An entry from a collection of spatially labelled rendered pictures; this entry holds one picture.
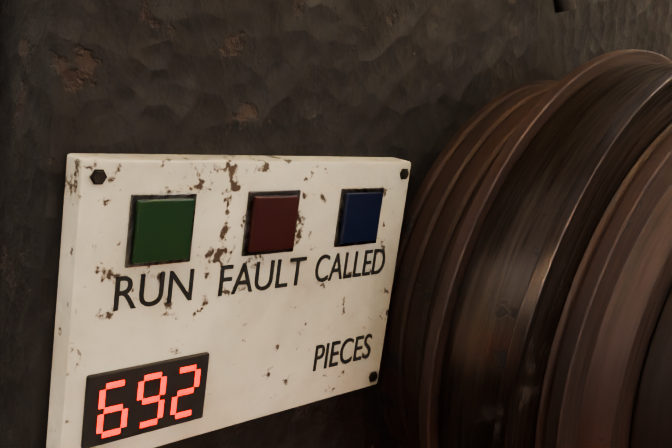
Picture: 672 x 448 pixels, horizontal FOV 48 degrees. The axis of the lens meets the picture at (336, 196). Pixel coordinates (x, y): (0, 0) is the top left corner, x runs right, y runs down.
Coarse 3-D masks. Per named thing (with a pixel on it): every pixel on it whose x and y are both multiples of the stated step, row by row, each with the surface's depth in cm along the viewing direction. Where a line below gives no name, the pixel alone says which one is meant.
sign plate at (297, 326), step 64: (64, 192) 41; (128, 192) 41; (192, 192) 44; (256, 192) 47; (320, 192) 51; (384, 192) 56; (64, 256) 41; (128, 256) 42; (192, 256) 45; (256, 256) 49; (320, 256) 53; (384, 256) 57; (64, 320) 41; (128, 320) 43; (192, 320) 46; (256, 320) 50; (320, 320) 54; (384, 320) 59; (64, 384) 41; (128, 384) 44; (192, 384) 47; (256, 384) 51; (320, 384) 56
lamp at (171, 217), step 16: (144, 208) 42; (160, 208) 42; (176, 208) 43; (192, 208) 44; (144, 224) 42; (160, 224) 43; (176, 224) 43; (144, 240) 42; (160, 240) 43; (176, 240) 44; (144, 256) 42; (160, 256) 43; (176, 256) 44
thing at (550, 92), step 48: (528, 96) 65; (480, 144) 61; (528, 144) 55; (432, 192) 60; (480, 192) 53; (432, 240) 59; (432, 288) 58; (384, 336) 61; (432, 336) 53; (384, 384) 63; (432, 384) 53; (432, 432) 55
